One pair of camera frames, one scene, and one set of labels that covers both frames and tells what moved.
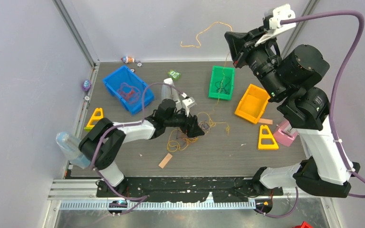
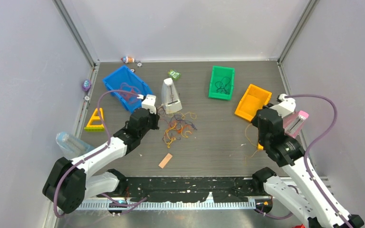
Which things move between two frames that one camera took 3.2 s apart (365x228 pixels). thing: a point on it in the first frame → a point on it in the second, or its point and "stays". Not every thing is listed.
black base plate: (188, 189) stays
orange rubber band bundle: (179, 140) → (245, 135)
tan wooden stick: (165, 160) stays
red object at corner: (303, 225) stays
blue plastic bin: (125, 85) stays
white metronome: (169, 91) stays
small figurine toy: (127, 59) stays
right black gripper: (235, 39) → (254, 121)
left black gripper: (192, 130) → (155, 118)
